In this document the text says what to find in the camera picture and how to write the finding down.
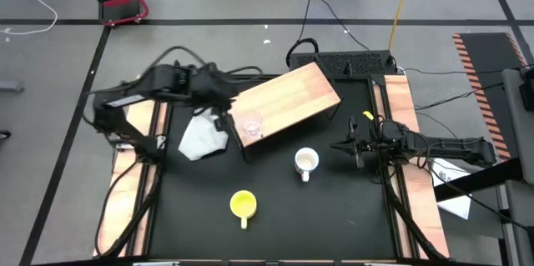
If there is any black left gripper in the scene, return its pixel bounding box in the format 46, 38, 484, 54
189, 63, 234, 133

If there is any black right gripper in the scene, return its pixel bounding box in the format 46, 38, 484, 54
330, 116, 376, 171

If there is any clear glass cup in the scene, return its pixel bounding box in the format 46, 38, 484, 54
241, 109, 265, 140

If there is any red white patterned mug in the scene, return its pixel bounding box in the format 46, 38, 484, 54
294, 147, 320, 183

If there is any yellow plastic mug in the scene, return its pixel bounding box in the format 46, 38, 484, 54
229, 189, 259, 230

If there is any wooden shelf with black legs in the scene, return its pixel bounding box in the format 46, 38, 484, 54
227, 61, 344, 163

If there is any white cloth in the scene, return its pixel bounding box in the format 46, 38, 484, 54
178, 107, 230, 162

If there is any black vented computer box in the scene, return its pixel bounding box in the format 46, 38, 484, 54
289, 50, 398, 79

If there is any wooden side board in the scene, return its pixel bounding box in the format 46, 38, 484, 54
93, 101, 170, 258
373, 74, 451, 259

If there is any white paper sheet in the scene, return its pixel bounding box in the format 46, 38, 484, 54
428, 157, 473, 221

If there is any black table beam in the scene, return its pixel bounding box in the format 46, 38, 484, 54
433, 158, 525, 203

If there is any large black hazard striped ramp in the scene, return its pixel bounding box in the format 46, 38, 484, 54
452, 32, 530, 163

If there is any black device on cabinet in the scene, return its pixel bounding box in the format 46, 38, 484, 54
518, 72, 534, 113

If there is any black cable harness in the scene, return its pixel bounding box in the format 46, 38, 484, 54
379, 165, 446, 261
94, 155, 164, 258

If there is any black cable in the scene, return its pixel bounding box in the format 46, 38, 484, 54
285, 0, 320, 69

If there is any yellow cable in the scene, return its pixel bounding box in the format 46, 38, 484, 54
387, 0, 416, 53

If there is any white cable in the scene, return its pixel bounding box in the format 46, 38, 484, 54
0, 0, 59, 36

